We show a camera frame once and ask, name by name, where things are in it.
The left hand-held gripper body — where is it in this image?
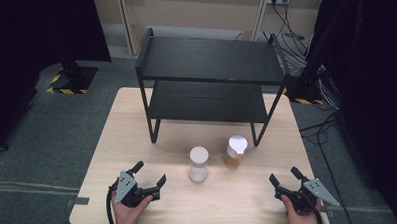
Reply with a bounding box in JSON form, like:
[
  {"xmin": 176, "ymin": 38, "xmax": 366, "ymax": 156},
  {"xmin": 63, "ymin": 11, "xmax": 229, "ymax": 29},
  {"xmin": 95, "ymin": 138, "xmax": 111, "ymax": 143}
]
[{"xmin": 108, "ymin": 170, "xmax": 162, "ymax": 210}]

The bundle of cables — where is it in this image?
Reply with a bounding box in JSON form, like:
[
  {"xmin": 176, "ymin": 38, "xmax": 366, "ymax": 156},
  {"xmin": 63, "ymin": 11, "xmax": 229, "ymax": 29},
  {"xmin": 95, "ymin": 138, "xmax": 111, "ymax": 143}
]
[{"xmin": 260, "ymin": 0, "xmax": 345, "ymax": 112}]

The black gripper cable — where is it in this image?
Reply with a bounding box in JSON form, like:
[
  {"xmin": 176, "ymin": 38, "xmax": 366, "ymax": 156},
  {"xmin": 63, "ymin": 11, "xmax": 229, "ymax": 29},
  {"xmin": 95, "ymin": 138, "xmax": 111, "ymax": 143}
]
[
  {"xmin": 105, "ymin": 184, "xmax": 119, "ymax": 224},
  {"xmin": 311, "ymin": 197, "xmax": 326, "ymax": 224}
]

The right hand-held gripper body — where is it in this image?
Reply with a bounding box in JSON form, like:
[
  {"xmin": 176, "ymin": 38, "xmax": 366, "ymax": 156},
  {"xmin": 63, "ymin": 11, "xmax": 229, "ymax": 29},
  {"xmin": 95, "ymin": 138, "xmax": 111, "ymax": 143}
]
[{"xmin": 274, "ymin": 177, "xmax": 341, "ymax": 215}]

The beige frame post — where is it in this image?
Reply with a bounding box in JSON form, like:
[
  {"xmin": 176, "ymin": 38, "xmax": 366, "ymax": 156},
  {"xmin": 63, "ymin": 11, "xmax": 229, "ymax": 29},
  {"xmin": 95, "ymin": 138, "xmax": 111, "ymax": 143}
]
[
  {"xmin": 111, "ymin": 0, "xmax": 140, "ymax": 56},
  {"xmin": 251, "ymin": 0, "xmax": 268, "ymax": 42}
]

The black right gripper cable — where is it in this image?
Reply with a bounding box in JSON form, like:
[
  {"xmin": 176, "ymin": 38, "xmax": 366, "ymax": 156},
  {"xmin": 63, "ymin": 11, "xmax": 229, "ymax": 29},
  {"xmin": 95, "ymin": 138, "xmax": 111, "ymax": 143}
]
[{"xmin": 311, "ymin": 197, "xmax": 326, "ymax": 224}]

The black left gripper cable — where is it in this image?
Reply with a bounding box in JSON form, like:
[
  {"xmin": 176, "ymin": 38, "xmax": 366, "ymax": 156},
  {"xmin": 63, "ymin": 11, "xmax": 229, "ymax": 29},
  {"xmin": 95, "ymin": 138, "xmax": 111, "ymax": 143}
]
[{"xmin": 105, "ymin": 184, "xmax": 119, "ymax": 224}]

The black two-tier shelf rack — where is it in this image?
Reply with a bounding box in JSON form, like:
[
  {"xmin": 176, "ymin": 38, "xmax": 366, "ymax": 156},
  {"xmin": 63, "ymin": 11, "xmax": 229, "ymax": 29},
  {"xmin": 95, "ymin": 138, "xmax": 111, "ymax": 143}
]
[{"xmin": 132, "ymin": 27, "xmax": 293, "ymax": 149}]

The amber jar yellow-tab white lid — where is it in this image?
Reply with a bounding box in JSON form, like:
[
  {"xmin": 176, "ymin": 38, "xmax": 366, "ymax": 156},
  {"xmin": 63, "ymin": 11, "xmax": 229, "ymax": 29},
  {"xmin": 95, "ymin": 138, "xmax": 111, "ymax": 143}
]
[{"xmin": 224, "ymin": 134, "xmax": 249, "ymax": 170}]

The black curtain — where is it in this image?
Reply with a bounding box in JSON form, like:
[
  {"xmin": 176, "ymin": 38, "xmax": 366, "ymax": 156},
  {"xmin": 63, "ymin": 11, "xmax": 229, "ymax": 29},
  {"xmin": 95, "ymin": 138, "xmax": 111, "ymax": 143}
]
[
  {"xmin": 296, "ymin": 0, "xmax": 397, "ymax": 224},
  {"xmin": 0, "ymin": 0, "xmax": 114, "ymax": 162}
]

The stand base with striped tape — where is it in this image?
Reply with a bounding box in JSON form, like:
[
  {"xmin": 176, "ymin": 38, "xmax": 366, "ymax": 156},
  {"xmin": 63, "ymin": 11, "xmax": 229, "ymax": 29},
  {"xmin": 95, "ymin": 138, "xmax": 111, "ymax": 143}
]
[
  {"xmin": 282, "ymin": 74, "xmax": 326, "ymax": 106},
  {"xmin": 46, "ymin": 58, "xmax": 99, "ymax": 96}
]

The salt jar round white lid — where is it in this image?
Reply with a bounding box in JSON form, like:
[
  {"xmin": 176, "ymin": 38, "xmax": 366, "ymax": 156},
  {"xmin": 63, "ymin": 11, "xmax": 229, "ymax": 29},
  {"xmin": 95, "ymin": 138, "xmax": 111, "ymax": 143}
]
[{"xmin": 187, "ymin": 145, "xmax": 210, "ymax": 183}]

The black floor cable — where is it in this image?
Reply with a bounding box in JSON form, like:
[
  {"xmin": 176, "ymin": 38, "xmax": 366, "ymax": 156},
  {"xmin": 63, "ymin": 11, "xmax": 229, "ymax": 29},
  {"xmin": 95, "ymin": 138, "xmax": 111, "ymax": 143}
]
[{"xmin": 296, "ymin": 111, "xmax": 360, "ymax": 224}]

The person's left hand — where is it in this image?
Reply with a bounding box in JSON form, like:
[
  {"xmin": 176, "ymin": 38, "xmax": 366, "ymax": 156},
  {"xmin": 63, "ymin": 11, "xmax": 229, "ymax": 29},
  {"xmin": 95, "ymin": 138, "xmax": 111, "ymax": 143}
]
[{"xmin": 111, "ymin": 193, "xmax": 154, "ymax": 224}]

